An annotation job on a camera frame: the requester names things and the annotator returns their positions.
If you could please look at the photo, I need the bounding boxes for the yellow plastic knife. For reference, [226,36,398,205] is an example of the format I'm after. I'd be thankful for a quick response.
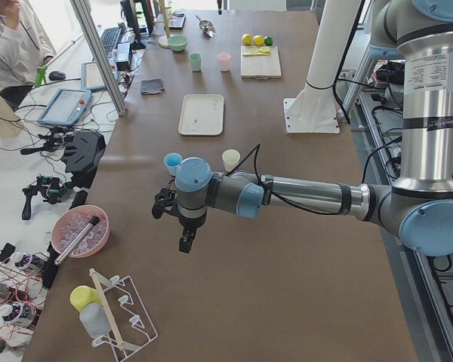
[242,52,270,57]

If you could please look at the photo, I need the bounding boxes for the white wire cup rack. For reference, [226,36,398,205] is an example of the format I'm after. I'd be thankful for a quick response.
[89,268,159,361]

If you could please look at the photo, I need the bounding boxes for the light blue cup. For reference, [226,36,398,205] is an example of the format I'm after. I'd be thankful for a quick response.
[163,152,183,176]

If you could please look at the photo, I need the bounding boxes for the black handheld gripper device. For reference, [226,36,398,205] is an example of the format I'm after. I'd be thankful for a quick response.
[20,127,73,155]

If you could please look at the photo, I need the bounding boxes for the black monitor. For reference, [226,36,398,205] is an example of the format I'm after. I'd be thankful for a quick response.
[119,0,146,51]

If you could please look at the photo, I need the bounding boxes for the pink bowl with ice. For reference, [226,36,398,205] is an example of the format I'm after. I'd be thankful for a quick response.
[51,205,110,259]

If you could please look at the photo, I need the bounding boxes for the green cup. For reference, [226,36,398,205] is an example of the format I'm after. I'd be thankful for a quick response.
[189,53,202,72]

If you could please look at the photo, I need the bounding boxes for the metal scoop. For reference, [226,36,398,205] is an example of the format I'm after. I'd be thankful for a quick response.
[196,14,216,38]

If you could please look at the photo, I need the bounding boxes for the wooden cutting board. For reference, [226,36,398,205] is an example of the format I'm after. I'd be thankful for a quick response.
[240,45,282,79]

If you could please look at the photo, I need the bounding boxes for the black plastic housing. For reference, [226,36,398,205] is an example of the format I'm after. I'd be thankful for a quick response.
[61,131,106,189]

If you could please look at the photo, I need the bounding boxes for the black keyboard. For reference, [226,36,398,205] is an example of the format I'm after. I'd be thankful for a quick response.
[100,27,122,54]

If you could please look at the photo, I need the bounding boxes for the cream white cup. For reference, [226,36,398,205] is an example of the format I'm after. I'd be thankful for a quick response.
[222,149,240,172]

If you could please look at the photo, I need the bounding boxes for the green bowl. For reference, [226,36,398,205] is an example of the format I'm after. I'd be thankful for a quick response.
[168,35,188,52]

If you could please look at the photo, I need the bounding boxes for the yellow cup on rack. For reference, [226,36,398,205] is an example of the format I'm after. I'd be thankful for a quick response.
[69,285,100,312]

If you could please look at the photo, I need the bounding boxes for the blue teach pendant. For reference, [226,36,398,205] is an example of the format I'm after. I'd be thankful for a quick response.
[81,61,106,92]
[37,89,91,127]

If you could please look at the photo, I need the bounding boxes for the pink cup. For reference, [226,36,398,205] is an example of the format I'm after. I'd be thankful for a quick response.
[217,52,231,72]

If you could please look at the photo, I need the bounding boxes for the aluminium frame post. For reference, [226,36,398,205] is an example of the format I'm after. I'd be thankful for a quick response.
[70,0,127,116]

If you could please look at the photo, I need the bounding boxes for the person in white shirt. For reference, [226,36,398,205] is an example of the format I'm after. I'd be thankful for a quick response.
[0,1,55,108]

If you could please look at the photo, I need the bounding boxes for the translucent cup on rack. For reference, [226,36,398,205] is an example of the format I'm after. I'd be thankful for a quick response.
[79,302,111,339]

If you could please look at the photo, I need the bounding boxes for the wooden mug tree stand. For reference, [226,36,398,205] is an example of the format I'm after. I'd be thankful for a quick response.
[153,0,175,48]

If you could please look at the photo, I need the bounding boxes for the computer mouse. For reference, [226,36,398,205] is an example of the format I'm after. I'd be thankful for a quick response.
[48,71,66,81]

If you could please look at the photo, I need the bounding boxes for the yellow lemon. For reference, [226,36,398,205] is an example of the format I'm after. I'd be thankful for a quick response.
[252,35,265,47]
[241,33,252,46]

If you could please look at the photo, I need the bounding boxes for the metal muddler stick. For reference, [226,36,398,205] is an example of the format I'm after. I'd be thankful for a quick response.
[54,216,100,266]

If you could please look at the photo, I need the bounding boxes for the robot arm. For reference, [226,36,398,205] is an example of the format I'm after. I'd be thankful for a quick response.
[152,1,453,256]

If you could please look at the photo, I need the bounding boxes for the cream rabbit tray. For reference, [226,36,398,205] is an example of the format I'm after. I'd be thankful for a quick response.
[177,94,224,137]

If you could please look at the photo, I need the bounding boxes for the grey folded cloth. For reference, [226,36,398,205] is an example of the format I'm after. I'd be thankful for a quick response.
[140,78,164,95]

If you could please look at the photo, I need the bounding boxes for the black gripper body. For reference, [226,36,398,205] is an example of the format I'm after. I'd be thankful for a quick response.
[152,179,206,229]

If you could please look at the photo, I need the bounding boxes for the green lime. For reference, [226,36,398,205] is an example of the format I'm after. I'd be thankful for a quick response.
[264,36,274,46]

